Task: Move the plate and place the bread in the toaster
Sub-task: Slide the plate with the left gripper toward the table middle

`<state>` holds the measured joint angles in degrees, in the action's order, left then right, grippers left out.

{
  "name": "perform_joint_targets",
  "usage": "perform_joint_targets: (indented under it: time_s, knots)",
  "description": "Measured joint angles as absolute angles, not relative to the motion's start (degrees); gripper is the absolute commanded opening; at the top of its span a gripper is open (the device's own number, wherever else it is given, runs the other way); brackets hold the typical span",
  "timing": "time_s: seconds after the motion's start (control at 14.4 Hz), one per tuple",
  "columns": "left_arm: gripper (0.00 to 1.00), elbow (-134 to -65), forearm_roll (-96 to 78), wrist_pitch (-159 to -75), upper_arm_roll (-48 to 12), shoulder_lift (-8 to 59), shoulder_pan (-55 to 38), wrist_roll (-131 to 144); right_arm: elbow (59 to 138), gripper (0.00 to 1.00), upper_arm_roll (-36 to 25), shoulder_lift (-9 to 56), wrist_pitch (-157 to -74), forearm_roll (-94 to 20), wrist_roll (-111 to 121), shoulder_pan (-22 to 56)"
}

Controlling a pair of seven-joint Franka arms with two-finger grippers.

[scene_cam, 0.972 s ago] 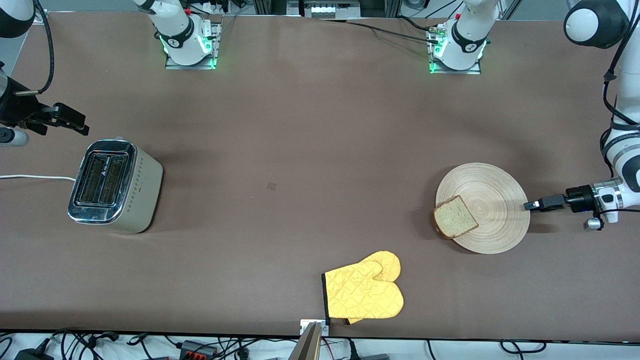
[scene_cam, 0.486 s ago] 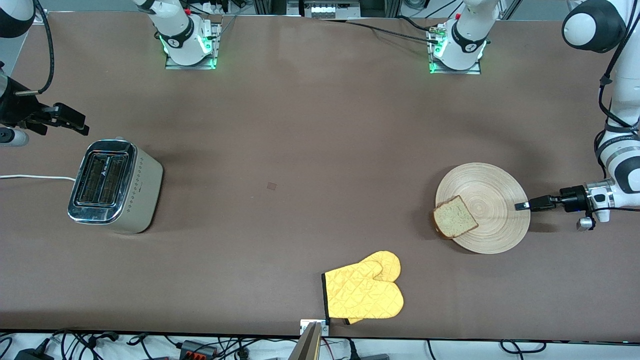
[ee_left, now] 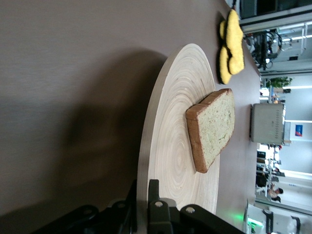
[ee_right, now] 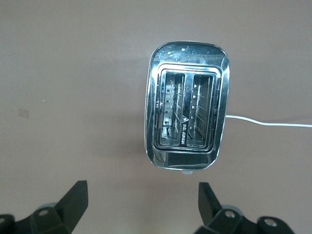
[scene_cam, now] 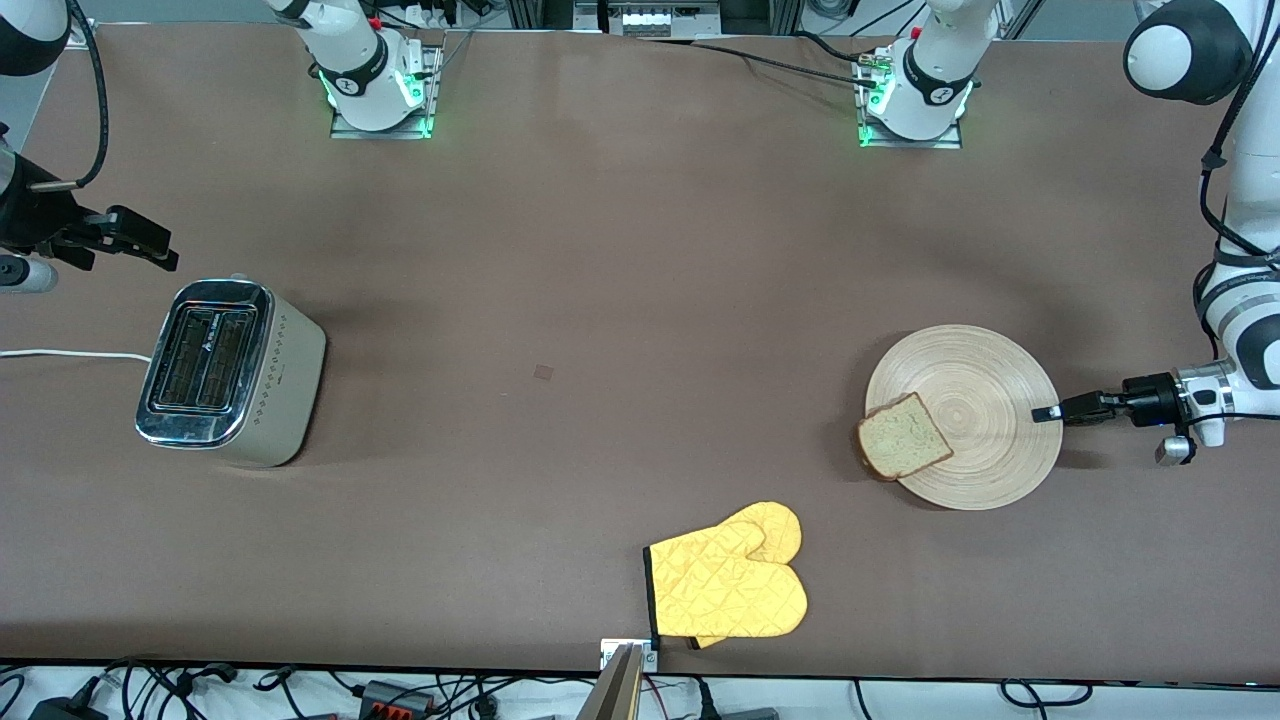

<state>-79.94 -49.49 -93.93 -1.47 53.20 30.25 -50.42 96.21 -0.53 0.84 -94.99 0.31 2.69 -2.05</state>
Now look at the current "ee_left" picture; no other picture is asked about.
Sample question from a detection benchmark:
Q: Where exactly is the seated person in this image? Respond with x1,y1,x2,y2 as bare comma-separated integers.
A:
267,186,285,203

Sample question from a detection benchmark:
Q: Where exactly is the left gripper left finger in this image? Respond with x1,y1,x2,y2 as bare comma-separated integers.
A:
31,179,137,234

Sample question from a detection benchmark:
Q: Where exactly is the black equipment rack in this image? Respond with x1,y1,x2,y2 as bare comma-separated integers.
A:
253,29,283,71

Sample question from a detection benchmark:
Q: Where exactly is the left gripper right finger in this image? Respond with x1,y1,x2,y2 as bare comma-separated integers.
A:
147,179,246,234

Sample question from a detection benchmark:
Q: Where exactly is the green potted plant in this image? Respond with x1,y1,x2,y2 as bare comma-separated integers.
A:
265,77,293,89

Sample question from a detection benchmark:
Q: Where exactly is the round wooden plate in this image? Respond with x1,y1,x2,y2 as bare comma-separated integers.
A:
136,43,221,234

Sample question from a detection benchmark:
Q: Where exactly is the beige chrome two-slot toaster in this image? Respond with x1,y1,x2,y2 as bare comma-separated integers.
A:
250,102,285,143

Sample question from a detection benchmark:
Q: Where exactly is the yellow quilted oven mitt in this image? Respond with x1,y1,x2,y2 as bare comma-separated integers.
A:
218,20,234,85
225,9,245,76

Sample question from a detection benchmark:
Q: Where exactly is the brown crust bread slice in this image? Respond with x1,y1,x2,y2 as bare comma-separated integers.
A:
185,88,236,174

